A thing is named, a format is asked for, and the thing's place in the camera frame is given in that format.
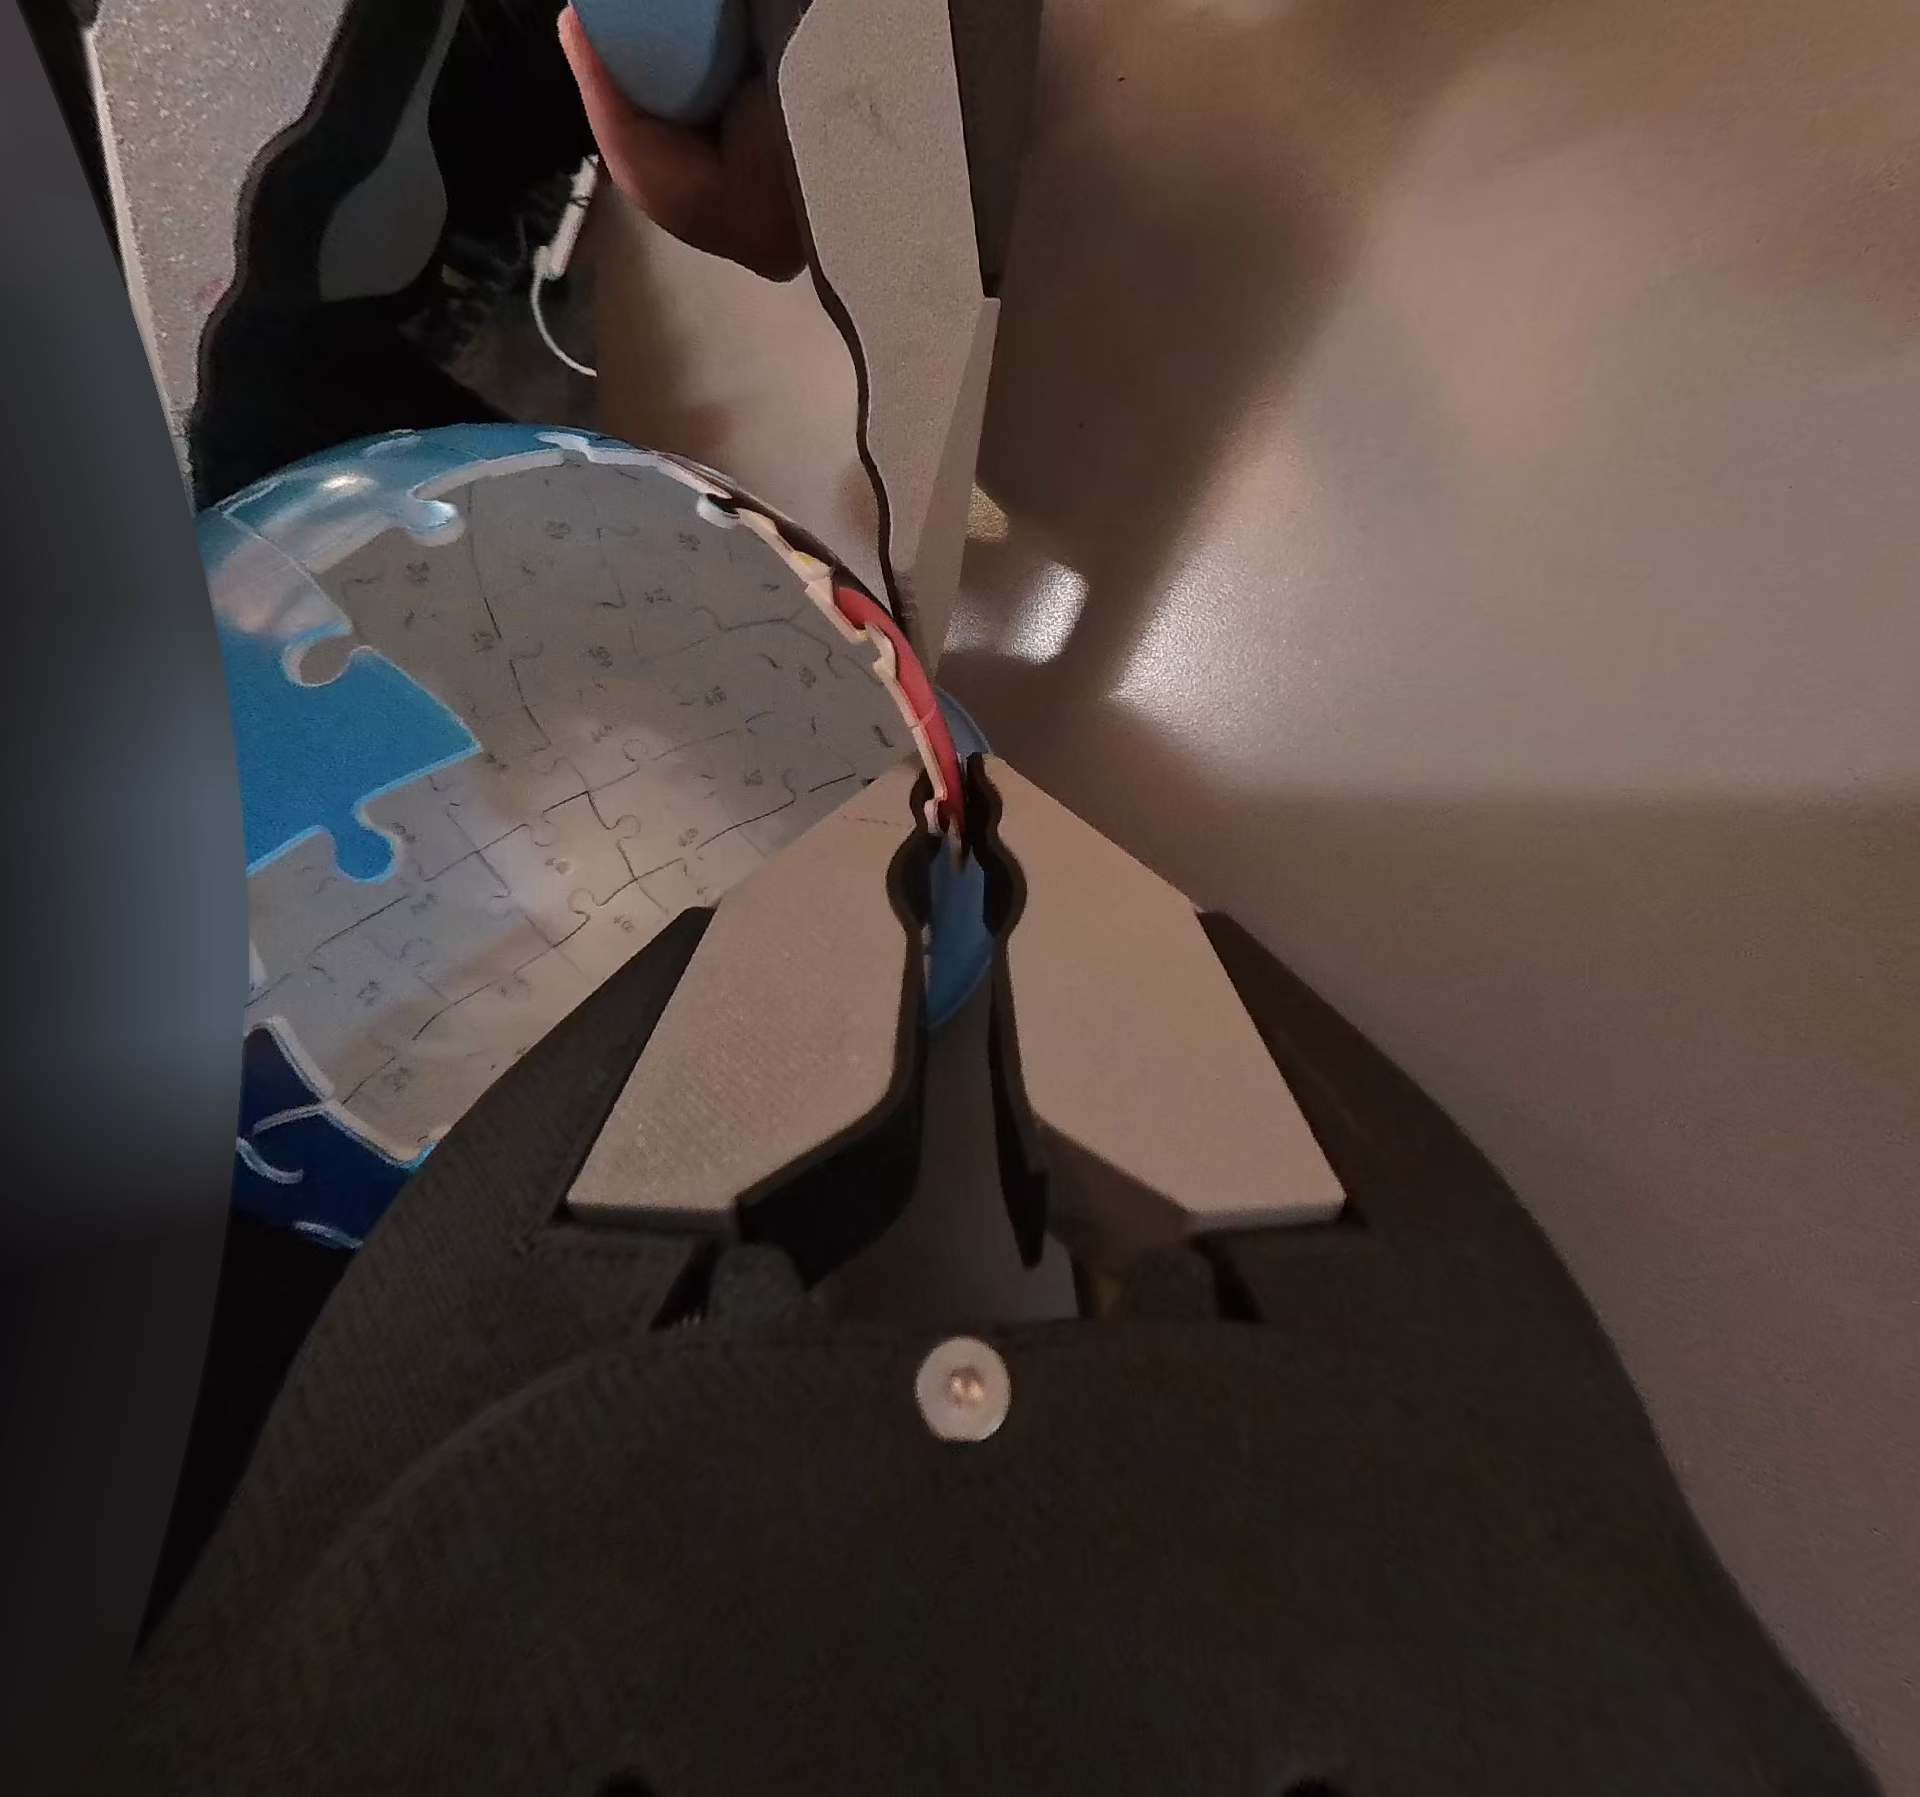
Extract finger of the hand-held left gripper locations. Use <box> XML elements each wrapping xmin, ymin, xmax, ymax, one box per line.
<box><xmin>776</xmin><ymin>0</ymin><xmax>1003</xmax><ymax>676</ymax></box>
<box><xmin>81</xmin><ymin>0</ymin><xmax>469</xmax><ymax>517</ymax></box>

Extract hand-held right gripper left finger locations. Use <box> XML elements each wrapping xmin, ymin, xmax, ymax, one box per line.
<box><xmin>568</xmin><ymin>761</ymin><xmax>932</xmax><ymax>1292</ymax></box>

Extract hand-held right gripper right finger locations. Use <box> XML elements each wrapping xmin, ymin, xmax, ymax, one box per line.
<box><xmin>959</xmin><ymin>751</ymin><xmax>1346</xmax><ymax>1268</ymax></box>

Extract white cable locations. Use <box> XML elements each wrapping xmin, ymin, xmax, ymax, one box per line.
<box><xmin>529</xmin><ymin>159</ymin><xmax>603</xmax><ymax>377</ymax></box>

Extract blue puzzle ball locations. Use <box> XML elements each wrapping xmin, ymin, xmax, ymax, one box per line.
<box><xmin>194</xmin><ymin>423</ymin><xmax>995</xmax><ymax>1252</ymax></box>

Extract person's left hand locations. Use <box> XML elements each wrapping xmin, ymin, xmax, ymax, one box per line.
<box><xmin>555</xmin><ymin>8</ymin><xmax>815</xmax><ymax>285</ymax></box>

